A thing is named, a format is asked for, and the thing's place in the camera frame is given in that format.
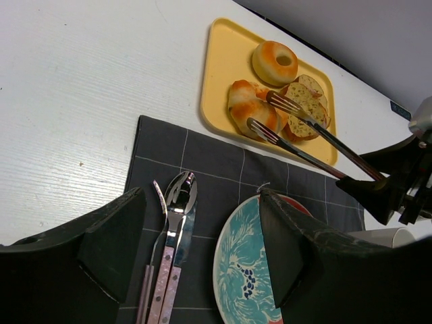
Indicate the right blue corner label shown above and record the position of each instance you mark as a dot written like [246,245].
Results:
[399,110]

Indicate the dark checked placemat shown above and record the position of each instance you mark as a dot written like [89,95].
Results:
[227,175]

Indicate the pink handled knife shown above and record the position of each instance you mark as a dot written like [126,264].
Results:
[180,257]

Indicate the yellow plastic tray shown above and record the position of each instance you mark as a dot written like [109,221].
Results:
[229,57]

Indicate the ring donut bread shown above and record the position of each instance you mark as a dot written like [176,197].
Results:
[275,63]

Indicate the speckled bread slice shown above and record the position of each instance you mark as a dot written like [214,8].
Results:
[296,130]
[308,93]

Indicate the striped round bun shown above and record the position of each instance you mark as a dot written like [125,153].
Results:
[248,99]

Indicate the red and teal plate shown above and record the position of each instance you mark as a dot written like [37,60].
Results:
[241,282]

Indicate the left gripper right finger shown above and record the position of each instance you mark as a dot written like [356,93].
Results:
[321,275]

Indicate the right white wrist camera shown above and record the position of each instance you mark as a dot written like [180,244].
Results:
[421,120]

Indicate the pink handled spoon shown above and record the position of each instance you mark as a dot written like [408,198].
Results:
[180,196]

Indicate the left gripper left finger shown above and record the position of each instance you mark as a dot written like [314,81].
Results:
[78,272]

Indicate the white ceramic mug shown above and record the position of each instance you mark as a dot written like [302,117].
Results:
[389,237]

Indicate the speckled bread slice back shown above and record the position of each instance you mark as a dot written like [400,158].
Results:
[308,93]

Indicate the speckled bread slice front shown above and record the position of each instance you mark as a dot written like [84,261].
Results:
[296,130]

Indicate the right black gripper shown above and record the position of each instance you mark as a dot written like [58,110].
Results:
[409,192]

